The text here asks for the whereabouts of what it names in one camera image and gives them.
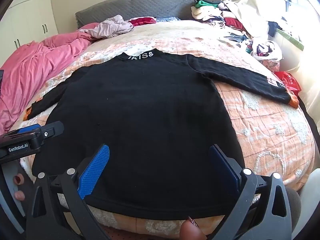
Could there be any white wardrobe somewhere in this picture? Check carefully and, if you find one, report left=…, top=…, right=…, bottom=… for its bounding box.
left=0, top=0, right=59, bottom=67

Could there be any person's left hand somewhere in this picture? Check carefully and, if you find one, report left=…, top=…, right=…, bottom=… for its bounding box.
left=13, top=174, right=26, bottom=202

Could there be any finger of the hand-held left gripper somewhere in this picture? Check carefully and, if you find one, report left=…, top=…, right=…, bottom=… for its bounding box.
left=15, top=123, right=41, bottom=134
left=41, top=121, right=65, bottom=139

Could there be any person's right hand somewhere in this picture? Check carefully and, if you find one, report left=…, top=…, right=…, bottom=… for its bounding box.
left=179, top=216, right=208, bottom=240

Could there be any pile of mixed clothes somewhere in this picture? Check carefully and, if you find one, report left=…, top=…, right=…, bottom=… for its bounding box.
left=191, top=0, right=255, bottom=43

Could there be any mauve crumpled garment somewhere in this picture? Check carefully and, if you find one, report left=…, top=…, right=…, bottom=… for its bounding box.
left=79, top=15, right=134, bottom=39

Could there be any green window sill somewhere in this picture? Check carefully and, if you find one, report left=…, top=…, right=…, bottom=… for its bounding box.
left=275, top=27, right=305, bottom=51

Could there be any grey quilted headboard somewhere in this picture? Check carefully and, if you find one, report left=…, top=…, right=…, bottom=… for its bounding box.
left=75, top=0, right=198, bottom=29

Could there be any cream curtain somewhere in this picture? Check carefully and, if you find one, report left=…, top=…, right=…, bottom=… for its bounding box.
left=224, top=0, right=292, bottom=39

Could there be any orange and white bed blanket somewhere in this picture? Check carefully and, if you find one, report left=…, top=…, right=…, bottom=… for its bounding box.
left=19, top=20, right=315, bottom=240

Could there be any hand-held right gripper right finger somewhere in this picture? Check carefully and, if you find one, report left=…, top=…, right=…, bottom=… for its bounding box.
left=209, top=144, right=293, bottom=240

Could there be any red cloth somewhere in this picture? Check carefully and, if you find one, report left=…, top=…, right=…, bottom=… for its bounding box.
left=130, top=17, right=157, bottom=27

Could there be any red plastic bag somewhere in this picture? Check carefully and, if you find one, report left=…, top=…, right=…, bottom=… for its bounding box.
left=274, top=71, right=302, bottom=98

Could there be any black sweater with orange cuffs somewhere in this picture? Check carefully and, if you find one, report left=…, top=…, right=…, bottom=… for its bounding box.
left=24, top=48, right=299, bottom=222

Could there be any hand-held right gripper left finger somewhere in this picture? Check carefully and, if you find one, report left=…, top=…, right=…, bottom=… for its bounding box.
left=26, top=144, right=112, bottom=240

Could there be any pink duvet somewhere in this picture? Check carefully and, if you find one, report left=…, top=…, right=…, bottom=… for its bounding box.
left=0, top=22, right=100, bottom=134

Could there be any dark hanging garment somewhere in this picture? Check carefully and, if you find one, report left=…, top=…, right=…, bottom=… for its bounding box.
left=267, top=17, right=288, bottom=38

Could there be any plastic bag of clothes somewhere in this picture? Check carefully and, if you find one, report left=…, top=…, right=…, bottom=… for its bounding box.
left=241, top=39, right=283, bottom=73

